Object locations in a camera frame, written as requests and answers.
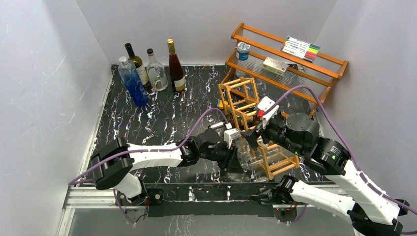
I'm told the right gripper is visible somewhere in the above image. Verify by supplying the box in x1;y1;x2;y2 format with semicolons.
238;114;303;156

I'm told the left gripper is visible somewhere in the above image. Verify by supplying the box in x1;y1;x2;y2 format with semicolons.
198;141;244;174

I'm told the dark red wine bottle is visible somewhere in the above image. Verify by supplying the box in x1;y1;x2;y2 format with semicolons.
167;38;185;92

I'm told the clear glass bottle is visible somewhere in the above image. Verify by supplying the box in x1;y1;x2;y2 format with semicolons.
146;48;168;91

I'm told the green wine bottle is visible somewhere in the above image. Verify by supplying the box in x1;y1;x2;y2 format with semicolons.
124;43;151;90

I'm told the blue square bottle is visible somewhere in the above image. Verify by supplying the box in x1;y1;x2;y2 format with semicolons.
118;56;148;107

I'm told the clear bottle bottom rack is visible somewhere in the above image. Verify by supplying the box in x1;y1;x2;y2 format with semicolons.
240;160;268;175

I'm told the clear bottle rack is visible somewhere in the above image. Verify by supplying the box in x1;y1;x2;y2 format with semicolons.
236;140;294;167
240;160;268;175

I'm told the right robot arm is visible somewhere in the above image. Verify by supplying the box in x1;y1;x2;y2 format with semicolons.
242;113;409;236

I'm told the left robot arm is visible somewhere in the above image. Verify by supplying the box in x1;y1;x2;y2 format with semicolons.
90;128;243;205

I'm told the silver capped dark bottle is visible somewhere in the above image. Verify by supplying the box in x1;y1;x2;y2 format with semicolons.
208;121;231;130

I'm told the clear bottle lower rack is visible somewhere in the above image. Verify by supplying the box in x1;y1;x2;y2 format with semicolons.
236;140;294;167

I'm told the light wooden wine rack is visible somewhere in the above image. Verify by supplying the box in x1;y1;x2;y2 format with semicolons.
218;77;300;180

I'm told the yellow capped bottle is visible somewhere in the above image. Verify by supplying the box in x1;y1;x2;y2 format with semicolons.
217;100;228;109

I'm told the small clear plastic bottle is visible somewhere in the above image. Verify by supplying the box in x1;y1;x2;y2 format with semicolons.
235;69;246;78

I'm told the orange wooden shelf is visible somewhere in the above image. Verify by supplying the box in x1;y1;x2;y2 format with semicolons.
226;23;349;103

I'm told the green white box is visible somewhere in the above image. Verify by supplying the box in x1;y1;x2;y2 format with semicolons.
262;57;288;76

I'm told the blue white jar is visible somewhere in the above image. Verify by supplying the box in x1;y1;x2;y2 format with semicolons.
236;42;250;61

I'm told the marker pen pack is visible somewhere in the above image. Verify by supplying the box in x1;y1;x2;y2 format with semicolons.
281;36;321;63

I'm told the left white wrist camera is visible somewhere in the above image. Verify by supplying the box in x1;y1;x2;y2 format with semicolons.
223;123;241;149

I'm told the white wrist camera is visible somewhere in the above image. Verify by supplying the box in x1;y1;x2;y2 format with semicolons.
255;96;279;129
223;123;241;149

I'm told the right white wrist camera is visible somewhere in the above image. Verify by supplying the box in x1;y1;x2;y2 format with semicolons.
255;96;279;129

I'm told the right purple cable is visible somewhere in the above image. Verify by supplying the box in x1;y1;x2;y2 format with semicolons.
265;85;417;235

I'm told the purple cable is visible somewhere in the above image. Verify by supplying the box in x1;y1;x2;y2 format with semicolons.
68;107;230;225
265;85;417;235

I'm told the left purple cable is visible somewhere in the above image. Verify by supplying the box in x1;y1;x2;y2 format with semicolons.
68;107;230;225

